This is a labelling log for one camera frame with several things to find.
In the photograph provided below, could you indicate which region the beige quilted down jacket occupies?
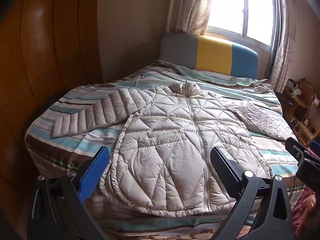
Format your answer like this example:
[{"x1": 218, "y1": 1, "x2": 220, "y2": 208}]
[{"x1": 51, "y1": 82, "x2": 297, "y2": 217}]

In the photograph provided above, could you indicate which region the rattan chair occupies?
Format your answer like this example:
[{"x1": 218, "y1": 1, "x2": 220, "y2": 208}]
[{"x1": 292, "y1": 100, "x2": 320, "y2": 147}]

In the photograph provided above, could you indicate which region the cluttered wooden side table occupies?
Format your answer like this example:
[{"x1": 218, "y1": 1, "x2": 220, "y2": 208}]
[{"x1": 282, "y1": 77, "x2": 316, "y2": 124}]

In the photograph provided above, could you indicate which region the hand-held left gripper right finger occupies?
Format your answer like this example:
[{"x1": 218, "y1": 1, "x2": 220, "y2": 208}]
[{"x1": 210, "y1": 147, "x2": 294, "y2": 240}]

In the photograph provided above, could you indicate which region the beige patterned curtain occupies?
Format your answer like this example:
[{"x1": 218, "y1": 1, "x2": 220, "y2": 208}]
[
  {"x1": 165, "y1": 0, "x2": 213, "y2": 36},
  {"x1": 269, "y1": 0, "x2": 298, "y2": 93}
]

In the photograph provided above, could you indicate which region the person's right hand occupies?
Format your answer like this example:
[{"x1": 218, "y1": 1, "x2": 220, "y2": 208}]
[{"x1": 296, "y1": 200, "x2": 320, "y2": 239}]

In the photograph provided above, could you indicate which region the wooden wardrobe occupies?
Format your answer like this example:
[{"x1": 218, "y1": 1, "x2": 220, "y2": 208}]
[{"x1": 0, "y1": 0, "x2": 103, "y2": 230}]

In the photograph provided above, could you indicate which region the grey yellow blue headboard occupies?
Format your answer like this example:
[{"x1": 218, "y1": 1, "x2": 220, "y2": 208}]
[{"x1": 159, "y1": 33, "x2": 258, "y2": 77}]

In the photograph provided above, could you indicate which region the window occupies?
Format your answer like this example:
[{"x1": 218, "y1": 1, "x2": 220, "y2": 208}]
[{"x1": 206, "y1": 0, "x2": 278, "y2": 53}]

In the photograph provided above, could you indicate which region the striped bed sheet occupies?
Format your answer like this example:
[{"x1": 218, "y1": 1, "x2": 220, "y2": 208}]
[{"x1": 24, "y1": 59, "x2": 304, "y2": 240}]

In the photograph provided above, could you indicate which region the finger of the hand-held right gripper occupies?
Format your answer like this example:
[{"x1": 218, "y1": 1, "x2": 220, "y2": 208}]
[
  {"x1": 309, "y1": 140, "x2": 320, "y2": 156},
  {"x1": 285, "y1": 137, "x2": 307, "y2": 159}
]

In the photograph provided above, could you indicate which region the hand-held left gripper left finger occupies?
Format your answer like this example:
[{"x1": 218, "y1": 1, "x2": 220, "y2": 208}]
[{"x1": 28, "y1": 146, "x2": 111, "y2": 240}]

